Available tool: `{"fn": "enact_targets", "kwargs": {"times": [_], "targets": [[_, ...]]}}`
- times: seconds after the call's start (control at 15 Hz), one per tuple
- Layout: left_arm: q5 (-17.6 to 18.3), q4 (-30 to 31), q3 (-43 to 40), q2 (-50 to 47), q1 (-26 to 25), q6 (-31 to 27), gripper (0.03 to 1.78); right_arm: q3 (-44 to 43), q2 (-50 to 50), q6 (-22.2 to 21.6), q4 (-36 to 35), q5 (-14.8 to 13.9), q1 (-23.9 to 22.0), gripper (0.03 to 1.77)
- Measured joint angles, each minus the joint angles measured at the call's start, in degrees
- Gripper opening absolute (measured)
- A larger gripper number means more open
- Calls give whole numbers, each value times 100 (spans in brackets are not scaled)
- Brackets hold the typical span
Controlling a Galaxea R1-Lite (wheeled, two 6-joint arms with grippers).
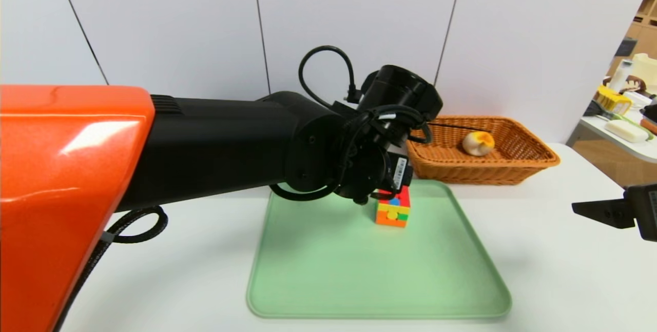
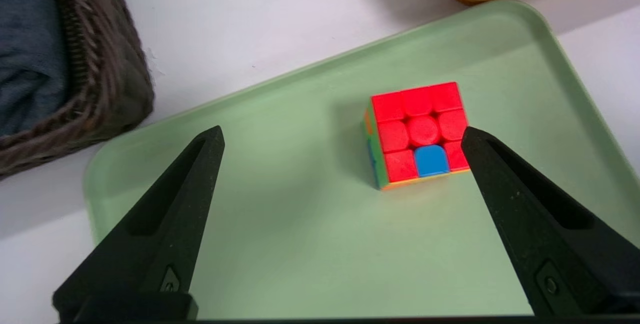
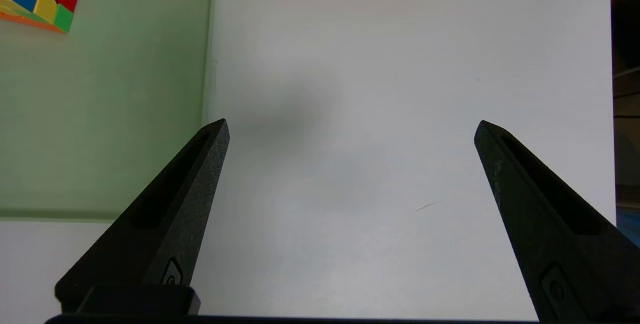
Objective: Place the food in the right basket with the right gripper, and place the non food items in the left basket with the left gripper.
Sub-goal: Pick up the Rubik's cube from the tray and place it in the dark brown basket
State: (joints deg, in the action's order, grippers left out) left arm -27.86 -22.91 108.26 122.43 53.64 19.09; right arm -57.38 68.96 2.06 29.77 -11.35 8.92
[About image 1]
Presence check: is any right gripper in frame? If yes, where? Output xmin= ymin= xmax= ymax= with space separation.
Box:
xmin=571 ymin=184 xmax=657 ymax=242

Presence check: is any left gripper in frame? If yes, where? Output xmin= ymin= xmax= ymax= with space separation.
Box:
xmin=381 ymin=151 xmax=414 ymax=194

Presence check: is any colourful puzzle cube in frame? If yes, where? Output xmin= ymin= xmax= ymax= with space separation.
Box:
xmin=375 ymin=186 xmax=411 ymax=228

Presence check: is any round yellow bun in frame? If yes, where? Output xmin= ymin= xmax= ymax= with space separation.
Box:
xmin=462 ymin=131 xmax=496 ymax=157

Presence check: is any orange wicker basket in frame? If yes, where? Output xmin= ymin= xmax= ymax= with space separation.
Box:
xmin=405 ymin=116 xmax=561 ymax=186

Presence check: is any white side table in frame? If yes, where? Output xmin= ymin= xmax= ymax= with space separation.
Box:
xmin=565 ymin=93 xmax=657 ymax=189

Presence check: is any white rectangular block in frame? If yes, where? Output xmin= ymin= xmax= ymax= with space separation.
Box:
xmin=604 ymin=120 xmax=648 ymax=144

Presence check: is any yellow box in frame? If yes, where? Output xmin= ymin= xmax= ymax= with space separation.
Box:
xmin=595 ymin=86 xmax=632 ymax=116

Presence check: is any green plastic tray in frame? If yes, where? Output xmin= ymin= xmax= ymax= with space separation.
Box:
xmin=247 ymin=180 xmax=512 ymax=320

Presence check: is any brown figurine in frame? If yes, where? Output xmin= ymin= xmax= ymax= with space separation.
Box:
xmin=620 ymin=76 xmax=646 ymax=95

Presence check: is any white plastic bottle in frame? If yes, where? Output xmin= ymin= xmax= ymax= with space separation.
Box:
xmin=614 ymin=60 xmax=633 ymax=92

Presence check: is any beige appliance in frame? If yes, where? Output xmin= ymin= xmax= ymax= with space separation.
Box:
xmin=629 ymin=54 xmax=657 ymax=89

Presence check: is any dark grey chair back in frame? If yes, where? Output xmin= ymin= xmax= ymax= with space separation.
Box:
xmin=612 ymin=39 xmax=635 ymax=60

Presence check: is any wooden shelf unit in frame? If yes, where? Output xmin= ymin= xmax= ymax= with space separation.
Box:
xmin=610 ymin=0 xmax=657 ymax=81

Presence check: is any thin black cable tie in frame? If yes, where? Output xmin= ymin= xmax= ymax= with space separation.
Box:
xmin=425 ymin=122 xmax=482 ymax=132

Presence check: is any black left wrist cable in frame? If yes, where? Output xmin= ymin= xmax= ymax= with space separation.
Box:
xmin=298 ymin=45 xmax=434 ymax=148

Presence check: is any black braided cable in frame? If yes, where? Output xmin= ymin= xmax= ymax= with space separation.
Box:
xmin=51 ymin=206 xmax=169 ymax=332

